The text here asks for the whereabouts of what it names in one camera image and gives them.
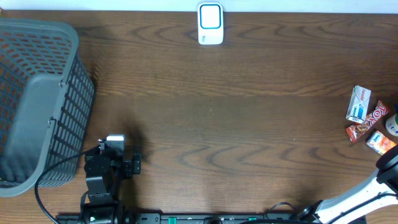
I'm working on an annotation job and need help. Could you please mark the red Top chocolate bar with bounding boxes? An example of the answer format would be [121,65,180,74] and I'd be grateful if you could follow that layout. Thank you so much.
[346,100,390,143]

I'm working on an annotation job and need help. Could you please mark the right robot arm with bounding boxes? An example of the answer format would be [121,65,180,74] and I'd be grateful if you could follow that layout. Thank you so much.
[295,146,397,223]

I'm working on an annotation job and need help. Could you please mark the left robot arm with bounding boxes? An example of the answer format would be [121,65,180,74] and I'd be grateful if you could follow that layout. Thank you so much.
[78,143,141,224]

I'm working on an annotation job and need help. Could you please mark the green lid jar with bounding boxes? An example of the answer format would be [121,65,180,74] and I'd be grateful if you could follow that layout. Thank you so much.
[385,114,398,137]

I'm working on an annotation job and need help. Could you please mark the white Panadol box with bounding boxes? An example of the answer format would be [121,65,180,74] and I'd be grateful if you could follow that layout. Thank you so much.
[346,85,371,123]

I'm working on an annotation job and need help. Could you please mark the grey plastic basket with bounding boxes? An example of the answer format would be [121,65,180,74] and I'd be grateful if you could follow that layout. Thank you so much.
[1,18,95,197]

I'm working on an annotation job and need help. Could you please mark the black left camera cable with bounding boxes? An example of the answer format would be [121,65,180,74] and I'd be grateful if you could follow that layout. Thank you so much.
[34,148,100,224]

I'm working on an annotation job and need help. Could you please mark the orange small snack box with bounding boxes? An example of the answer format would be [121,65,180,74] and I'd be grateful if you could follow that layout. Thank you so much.
[366,131,397,155]

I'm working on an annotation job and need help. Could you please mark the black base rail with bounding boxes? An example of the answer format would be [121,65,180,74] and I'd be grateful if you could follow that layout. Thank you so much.
[55,207,320,224]

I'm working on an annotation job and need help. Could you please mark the white barcode scanner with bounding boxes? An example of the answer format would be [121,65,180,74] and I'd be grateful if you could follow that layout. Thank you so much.
[197,2,224,45]

